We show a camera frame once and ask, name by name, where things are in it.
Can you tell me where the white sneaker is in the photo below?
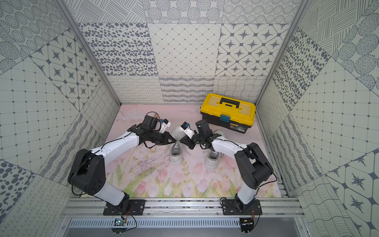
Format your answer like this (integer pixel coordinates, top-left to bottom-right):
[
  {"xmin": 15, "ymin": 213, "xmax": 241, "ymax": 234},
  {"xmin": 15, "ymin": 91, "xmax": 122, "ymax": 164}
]
[
  {"xmin": 205, "ymin": 150, "xmax": 224, "ymax": 170},
  {"xmin": 170, "ymin": 126, "xmax": 186, "ymax": 165}
]

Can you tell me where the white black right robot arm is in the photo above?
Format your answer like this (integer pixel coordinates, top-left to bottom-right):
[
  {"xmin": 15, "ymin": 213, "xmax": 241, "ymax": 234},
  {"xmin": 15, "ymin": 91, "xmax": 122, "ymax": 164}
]
[{"xmin": 179, "ymin": 119, "xmax": 274, "ymax": 216}]

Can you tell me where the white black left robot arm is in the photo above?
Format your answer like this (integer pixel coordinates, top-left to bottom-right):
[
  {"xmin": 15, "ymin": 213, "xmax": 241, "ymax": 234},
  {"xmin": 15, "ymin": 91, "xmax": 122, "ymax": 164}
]
[{"xmin": 68, "ymin": 115, "xmax": 175, "ymax": 216}]

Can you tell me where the yellow black plastic toolbox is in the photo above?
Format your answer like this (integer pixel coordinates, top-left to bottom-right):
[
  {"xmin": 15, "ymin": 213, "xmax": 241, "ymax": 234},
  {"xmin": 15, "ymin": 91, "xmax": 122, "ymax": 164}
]
[{"xmin": 200, "ymin": 93, "xmax": 256, "ymax": 134}]

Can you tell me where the pink floral table mat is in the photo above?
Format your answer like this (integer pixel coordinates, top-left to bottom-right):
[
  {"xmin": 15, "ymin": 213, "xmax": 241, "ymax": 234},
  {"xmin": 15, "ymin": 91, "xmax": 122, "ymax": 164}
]
[{"xmin": 81, "ymin": 103, "xmax": 282, "ymax": 199}]

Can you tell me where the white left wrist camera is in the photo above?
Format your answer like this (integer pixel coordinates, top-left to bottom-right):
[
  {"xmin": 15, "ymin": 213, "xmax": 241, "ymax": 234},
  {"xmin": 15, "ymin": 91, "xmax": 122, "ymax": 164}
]
[{"xmin": 159, "ymin": 119, "xmax": 171, "ymax": 133}]

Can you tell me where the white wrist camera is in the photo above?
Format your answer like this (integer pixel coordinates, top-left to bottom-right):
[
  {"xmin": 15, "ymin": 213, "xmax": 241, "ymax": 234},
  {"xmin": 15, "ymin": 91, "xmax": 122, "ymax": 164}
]
[
  {"xmin": 159, "ymin": 119, "xmax": 171, "ymax": 133},
  {"xmin": 180, "ymin": 122, "xmax": 196, "ymax": 139}
]

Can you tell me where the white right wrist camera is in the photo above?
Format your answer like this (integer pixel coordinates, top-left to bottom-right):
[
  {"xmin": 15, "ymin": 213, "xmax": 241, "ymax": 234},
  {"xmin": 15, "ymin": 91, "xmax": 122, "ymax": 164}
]
[{"xmin": 180, "ymin": 122, "xmax": 196, "ymax": 139}]

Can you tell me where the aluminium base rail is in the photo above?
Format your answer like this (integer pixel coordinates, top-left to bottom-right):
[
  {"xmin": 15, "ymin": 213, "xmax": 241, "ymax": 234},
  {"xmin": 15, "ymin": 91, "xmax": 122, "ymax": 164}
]
[{"xmin": 62, "ymin": 198, "xmax": 305, "ymax": 229}]

